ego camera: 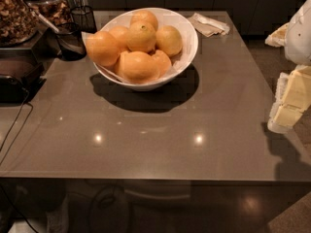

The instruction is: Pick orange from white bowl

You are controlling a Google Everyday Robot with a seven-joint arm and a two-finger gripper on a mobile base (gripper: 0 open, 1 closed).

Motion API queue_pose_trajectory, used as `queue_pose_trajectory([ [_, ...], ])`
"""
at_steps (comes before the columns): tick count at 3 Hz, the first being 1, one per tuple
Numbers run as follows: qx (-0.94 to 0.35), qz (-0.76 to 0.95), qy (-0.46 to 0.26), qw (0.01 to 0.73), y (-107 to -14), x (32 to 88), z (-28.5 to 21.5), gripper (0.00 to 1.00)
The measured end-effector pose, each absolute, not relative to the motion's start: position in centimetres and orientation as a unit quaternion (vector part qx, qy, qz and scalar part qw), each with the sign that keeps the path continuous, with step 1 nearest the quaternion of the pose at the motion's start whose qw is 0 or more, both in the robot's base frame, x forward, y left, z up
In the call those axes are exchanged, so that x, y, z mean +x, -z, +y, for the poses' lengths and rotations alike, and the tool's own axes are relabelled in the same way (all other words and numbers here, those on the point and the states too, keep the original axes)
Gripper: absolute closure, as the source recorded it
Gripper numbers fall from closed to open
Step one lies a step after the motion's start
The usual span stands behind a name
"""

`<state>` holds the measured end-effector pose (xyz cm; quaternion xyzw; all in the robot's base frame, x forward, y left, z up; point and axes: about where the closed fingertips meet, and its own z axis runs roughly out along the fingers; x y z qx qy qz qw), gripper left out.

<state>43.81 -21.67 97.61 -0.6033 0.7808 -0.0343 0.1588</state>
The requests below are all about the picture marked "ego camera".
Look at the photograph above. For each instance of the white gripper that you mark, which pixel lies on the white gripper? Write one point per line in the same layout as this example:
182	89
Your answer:
299	38

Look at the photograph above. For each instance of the white paper bowl liner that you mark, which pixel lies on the white paper bowl liner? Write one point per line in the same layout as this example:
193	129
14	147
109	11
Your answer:
179	62

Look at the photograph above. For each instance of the front right small orange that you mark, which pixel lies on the front right small orange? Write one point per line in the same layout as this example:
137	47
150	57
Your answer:
162	61

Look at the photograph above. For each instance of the white ceramic bowl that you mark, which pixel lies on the white ceramic bowl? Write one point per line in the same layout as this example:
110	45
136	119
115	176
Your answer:
164	17

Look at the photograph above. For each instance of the top centre orange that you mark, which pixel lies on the top centre orange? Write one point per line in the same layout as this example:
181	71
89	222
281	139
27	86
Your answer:
141	36

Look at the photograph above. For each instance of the front centre orange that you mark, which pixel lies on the front centre orange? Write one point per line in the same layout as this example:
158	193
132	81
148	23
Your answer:
137	67

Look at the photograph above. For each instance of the back left orange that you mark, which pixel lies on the back left orange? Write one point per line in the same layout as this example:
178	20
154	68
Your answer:
119	33

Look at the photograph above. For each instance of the large left orange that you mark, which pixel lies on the large left orange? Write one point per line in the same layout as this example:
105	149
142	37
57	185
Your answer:
102	48

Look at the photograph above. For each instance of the folded paper napkin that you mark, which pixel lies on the folded paper napkin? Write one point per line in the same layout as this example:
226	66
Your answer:
208	26

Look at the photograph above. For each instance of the dark glass cup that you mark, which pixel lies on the dark glass cup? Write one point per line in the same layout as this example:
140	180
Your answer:
70	41

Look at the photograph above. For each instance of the black appliance on counter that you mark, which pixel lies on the black appliance on counter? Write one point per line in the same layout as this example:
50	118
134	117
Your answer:
19	79

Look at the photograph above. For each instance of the glass jar of nuts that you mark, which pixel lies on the glass jar of nuts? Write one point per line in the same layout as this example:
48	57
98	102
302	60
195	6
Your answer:
17	23

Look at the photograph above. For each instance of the black wire mesh cup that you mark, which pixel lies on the black wire mesh cup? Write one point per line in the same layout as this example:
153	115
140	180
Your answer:
84	17

